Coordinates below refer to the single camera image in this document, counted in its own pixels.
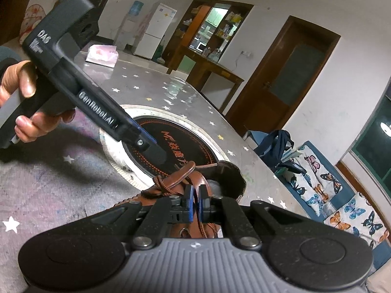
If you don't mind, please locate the person's left hand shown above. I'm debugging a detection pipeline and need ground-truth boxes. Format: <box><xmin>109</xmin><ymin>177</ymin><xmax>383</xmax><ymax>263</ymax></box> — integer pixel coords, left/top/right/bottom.
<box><xmin>1</xmin><ymin>58</ymin><xmax>76</xmax><ymax>149</ymax></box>

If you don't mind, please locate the wooden side table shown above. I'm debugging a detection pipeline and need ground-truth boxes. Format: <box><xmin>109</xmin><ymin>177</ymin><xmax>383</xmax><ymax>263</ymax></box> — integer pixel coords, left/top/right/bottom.
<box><xmin>166</xmin><ymin>45</ymin><xmax>244</xmax><ymax>101</ymax></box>

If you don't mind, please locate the dark blue bag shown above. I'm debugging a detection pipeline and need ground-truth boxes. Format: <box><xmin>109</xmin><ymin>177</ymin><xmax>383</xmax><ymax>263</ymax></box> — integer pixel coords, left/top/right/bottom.
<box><xmin>254</xmin><ymin>130</ymin><xmax>307</xmax><ymax>174</ymax></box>

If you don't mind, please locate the brown wooden door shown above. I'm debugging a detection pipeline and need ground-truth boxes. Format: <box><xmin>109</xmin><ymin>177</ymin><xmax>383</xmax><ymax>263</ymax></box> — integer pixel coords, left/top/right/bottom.
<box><xmin>226</xmin><ymin>16</ymin><xmax>341</xmax><ymax>135</ymax></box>

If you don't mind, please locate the brown leather shoe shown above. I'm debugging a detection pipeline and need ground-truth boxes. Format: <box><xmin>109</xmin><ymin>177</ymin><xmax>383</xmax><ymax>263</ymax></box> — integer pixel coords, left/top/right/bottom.
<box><xmin>117</xmin><ymin>161</ymin><xmax>247</xmax><ymax>239</ymax></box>

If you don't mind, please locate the butterfly print pillow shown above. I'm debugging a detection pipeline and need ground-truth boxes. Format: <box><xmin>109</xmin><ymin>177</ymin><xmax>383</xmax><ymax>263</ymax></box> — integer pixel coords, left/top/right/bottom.
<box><xmin>281</xmin><ymin>145</ymin><xmax>343</xmax><ymax>218</ymax></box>
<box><xmin>323</xmin><ymin>192</ymin><xmax>389</xmax><ymax>249</ymax></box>

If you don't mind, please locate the pink tissue pack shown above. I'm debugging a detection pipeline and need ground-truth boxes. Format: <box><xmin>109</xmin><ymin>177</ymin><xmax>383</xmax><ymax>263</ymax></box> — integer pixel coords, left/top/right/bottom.
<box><xmin>86</xmin><ymin>44</ymin><xmax>119</xmax><ymax>68</ymax></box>

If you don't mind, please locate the water dispenser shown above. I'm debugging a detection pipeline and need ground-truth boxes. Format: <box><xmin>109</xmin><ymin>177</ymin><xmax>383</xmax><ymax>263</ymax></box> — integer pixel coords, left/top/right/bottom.
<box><xmin>114</xmin><ymin>1</ymin><xmax>144</xmax><ymax>50</ymax></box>

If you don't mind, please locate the white refrigerator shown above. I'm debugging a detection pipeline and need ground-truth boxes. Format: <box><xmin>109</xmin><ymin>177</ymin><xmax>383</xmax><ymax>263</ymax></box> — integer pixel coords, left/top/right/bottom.
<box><xmin>131</xmin><ymin>2</ymin><xmax>177</xmax><ymax>60</ymax></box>

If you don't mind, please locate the black induction cooktop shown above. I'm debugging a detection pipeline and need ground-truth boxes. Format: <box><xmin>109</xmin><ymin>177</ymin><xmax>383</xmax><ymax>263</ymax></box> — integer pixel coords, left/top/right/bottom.
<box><xmin>123</xmin><ymin>116</ymin><xmax>218</xmax><ymax>177</ymax></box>

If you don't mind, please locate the wooden shelf cabinet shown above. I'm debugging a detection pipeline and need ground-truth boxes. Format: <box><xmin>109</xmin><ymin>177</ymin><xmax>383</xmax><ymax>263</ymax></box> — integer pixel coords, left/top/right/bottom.
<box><xmin>162</xmin><ymin>0</ymin><xmax>253</xmax><ymax>65</ymax></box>

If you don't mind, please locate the blue sofa bench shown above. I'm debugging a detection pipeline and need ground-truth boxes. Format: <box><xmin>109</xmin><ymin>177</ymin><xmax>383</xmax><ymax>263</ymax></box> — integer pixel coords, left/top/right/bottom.
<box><xmin>244</xmin><ymin>129</ymin><xmax>391</xmax><ymax>271</ymax></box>

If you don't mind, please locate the brown shoelace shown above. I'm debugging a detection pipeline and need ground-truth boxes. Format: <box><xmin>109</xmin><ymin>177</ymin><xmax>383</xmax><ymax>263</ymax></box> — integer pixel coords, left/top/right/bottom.
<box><xmin>147</xmin><ymin>161</ymin><xmax>219</xmax><ymax>239</ymax></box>

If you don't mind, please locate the dark window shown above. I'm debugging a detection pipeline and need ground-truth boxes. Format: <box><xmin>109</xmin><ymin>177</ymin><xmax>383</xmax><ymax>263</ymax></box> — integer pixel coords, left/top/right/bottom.
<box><xmin>352</xmin><ymin>83</ymin><xmax>391</xmax><ymax>197</ymax></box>

